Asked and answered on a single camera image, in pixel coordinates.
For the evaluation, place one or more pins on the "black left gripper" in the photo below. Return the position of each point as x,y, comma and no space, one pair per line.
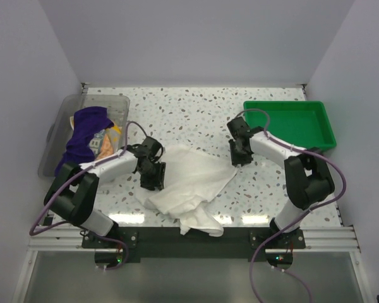
148,184

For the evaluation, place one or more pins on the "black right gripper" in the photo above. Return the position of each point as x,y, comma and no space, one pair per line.
236,160

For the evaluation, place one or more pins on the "white towel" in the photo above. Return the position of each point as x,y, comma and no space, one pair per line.
192,178

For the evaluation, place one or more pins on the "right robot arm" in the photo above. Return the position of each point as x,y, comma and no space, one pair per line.
308,179

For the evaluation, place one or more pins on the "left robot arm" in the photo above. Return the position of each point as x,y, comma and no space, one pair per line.
73,191

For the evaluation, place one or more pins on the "colourful patterned towel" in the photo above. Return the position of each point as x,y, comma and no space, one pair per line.
105,142

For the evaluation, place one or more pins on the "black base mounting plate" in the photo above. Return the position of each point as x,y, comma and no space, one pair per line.
132,244

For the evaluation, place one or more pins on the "green plastic tray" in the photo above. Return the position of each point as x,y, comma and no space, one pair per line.
301,123

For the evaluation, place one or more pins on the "purple towel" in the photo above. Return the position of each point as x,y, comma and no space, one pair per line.
87,123

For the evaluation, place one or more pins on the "clear grey plastic bin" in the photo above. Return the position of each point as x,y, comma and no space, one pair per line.
61,131

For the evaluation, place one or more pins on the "aluminium frame rail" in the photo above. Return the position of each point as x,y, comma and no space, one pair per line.
330,239

